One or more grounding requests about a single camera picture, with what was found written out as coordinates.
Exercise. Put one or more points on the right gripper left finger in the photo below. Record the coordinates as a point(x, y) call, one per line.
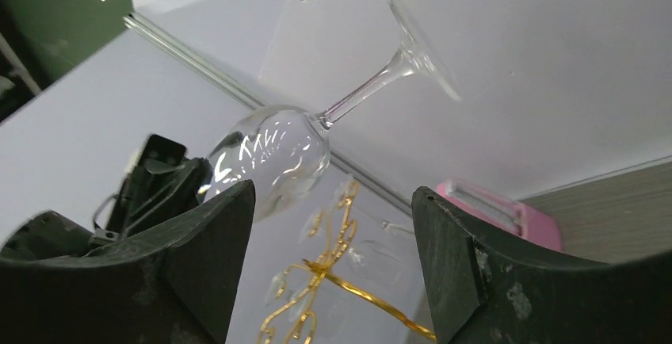
point(173, 283)

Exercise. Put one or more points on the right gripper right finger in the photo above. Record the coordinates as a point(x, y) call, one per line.
point(485, 285)

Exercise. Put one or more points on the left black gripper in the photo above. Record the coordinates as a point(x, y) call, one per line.
point(161, 183)

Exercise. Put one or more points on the clear wine glass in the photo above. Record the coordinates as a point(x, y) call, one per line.
point(291, 291)
point(386, 265)
point(285, 150)

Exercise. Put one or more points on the gold wire glass rack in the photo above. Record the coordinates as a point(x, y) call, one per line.
point(341, 230)

